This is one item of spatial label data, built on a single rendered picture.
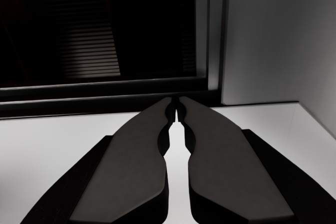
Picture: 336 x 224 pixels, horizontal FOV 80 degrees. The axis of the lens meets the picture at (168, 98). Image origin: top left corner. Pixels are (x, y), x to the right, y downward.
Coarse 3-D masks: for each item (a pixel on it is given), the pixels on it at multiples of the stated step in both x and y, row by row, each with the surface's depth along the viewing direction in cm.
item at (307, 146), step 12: (300, 108) 13; (300, 120) 14; (312, 120) 14; (300, 132) 14; (312, 132) 14; (324, 132) 14; (288, 144) 15; (300, 144) 15; (312, 144) 15; (324, 144) 15; (288, 156) 15; (300, 156) 15; (312, 156) 15; (324, 156) 15; (312, 168) 16; (324, 168) 16; (324, 180) 16
